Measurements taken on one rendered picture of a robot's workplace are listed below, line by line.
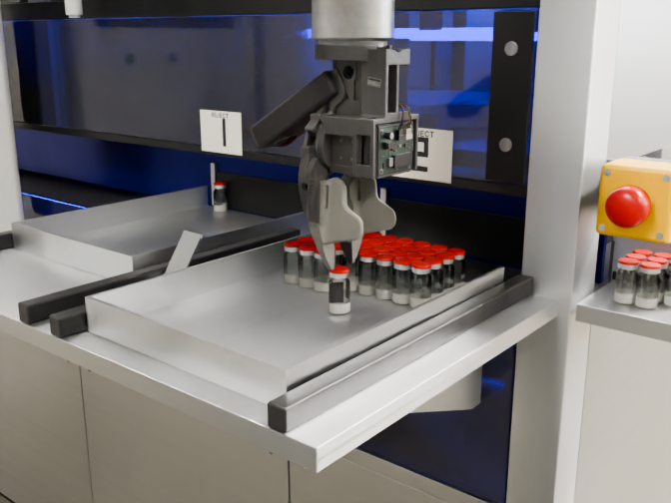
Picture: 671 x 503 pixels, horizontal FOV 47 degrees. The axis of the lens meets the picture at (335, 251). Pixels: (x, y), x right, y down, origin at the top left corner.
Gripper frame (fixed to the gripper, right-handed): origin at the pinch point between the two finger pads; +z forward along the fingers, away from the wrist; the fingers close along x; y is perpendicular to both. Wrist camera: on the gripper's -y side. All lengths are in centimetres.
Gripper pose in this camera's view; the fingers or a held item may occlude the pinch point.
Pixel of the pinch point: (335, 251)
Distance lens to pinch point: 77.0
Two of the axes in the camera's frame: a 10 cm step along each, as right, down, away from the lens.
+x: 6.3, -2.1, 7.4
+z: 0.0, 9.6, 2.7
